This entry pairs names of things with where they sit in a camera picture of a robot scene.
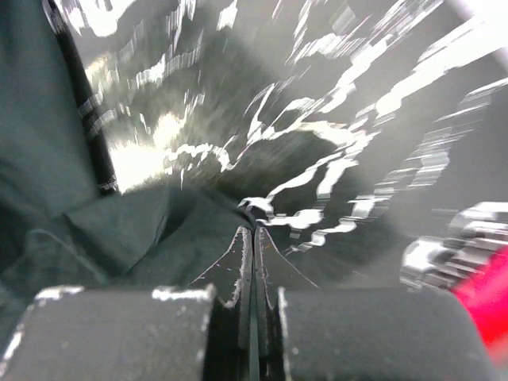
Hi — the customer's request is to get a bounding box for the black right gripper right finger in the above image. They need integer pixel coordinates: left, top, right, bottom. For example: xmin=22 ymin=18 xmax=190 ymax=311
xmin=253 ymin=228 xmax=502 ymax=380

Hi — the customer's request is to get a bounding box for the black marble pattern mat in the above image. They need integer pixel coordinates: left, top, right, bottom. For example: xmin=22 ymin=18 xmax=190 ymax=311
xmin=52 ymin=1 xmax=507 ymax=287

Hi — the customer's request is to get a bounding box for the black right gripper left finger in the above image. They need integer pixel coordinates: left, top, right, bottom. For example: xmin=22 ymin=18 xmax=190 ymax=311
xmin=1 ymin=226 xmax=252 ymax=380

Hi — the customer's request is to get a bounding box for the folded red t shirt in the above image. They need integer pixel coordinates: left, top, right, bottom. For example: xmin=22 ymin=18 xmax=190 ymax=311
xmin=452 ymin=248 xmax=507 ymax=362

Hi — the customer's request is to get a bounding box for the black t shirt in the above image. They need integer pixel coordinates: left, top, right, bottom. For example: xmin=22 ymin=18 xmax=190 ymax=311
xmin=1 ymin=1 xmax=254 ymax=331

